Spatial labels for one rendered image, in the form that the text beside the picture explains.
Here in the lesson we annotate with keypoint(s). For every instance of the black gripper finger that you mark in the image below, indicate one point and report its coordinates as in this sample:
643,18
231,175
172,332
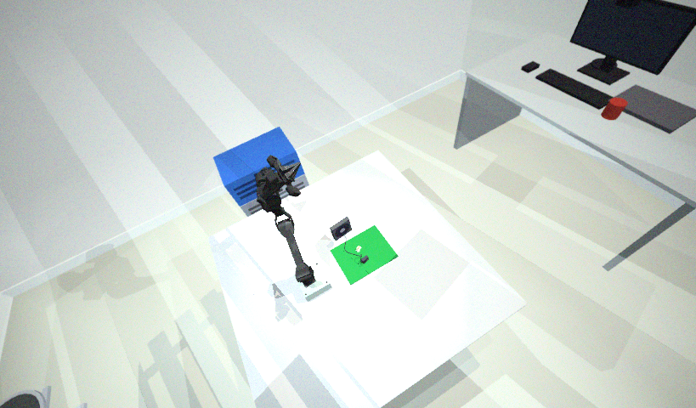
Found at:
288,168
292,173

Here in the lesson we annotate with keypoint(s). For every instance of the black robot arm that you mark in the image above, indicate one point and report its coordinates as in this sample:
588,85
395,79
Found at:
272,203

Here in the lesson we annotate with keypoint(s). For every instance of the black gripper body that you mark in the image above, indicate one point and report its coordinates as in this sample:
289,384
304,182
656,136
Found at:
292,191

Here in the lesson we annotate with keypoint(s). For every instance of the green circuit board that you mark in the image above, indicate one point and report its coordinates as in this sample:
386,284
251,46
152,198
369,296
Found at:
371,243

